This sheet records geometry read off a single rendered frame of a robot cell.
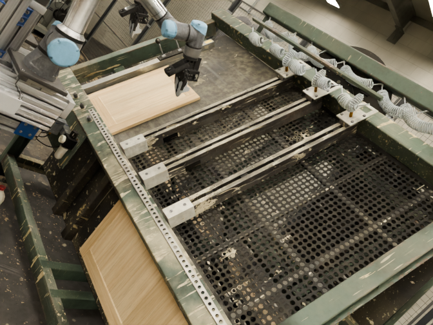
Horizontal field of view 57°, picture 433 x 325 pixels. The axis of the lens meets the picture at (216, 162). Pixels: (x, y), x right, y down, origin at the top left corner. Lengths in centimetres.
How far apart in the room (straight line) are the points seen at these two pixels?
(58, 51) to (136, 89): 95
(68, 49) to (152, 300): 115
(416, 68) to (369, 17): 144
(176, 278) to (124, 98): 129
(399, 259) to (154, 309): 107
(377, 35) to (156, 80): 581
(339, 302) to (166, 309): 78
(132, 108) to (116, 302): 108
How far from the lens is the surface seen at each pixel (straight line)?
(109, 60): 289
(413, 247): 172
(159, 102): 240
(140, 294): 203
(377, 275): 162
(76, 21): 169
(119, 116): 237
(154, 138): 209
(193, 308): 151
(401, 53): 759
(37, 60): 186
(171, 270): 159
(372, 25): 805
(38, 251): 239
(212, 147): 196
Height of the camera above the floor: 155
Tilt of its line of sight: 11 degrees down
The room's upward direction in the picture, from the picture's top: 40 degrees clockwise
